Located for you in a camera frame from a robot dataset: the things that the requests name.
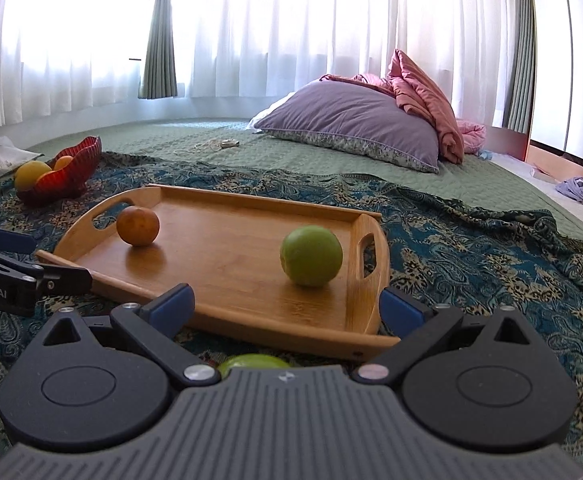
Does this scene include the green quilted bedspread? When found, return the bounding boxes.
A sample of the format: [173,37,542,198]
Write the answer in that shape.
[26,119,583,246]

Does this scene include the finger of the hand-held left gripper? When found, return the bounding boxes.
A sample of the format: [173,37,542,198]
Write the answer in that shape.
[0,222,38,257]
[0,241,94,295]

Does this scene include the large brownish orange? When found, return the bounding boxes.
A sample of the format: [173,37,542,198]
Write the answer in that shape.
[116,206,160,247]

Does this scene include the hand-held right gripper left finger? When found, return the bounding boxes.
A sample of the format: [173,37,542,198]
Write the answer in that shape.
[41,282,222,389]

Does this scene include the white pillow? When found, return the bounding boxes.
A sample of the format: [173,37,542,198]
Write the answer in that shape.
[247,92,297,133]

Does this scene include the green round fruit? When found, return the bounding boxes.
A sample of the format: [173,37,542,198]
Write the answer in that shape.
[216,353,292,380]
[279,225,344,288]

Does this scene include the teal paisley blanket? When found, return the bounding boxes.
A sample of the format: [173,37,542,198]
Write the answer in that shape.
[0,152,583,466]

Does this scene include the white cable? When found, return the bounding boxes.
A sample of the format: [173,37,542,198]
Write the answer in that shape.
[174,137,242,157]

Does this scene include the yellow round fruit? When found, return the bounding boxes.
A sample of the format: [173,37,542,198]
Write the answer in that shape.
[14,161,53,192]

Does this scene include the red glass bowl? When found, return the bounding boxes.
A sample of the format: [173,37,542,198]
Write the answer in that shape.
[17,136,103,207]

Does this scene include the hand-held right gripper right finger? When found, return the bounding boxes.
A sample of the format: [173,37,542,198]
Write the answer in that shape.
[351,287,542,390]

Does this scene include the wooden tray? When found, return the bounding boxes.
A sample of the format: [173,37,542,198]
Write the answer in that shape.
[35,184,401,361]

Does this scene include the white cloth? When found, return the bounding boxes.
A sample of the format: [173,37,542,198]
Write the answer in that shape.
[0,136,32,178]

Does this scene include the white sheer curtain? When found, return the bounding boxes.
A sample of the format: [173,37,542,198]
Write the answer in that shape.
[1,0,522,126]

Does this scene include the lavender cloth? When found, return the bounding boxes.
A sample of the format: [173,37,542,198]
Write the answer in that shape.
[555,176,583,204]

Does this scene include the purple pillow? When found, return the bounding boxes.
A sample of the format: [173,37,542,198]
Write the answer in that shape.
[254,80,442,174]

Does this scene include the pink quilt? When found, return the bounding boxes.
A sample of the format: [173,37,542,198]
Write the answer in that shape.
[321,49,487,163]

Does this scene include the white wardrobe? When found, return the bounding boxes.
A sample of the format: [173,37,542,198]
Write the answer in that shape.
[526,0,583,153]

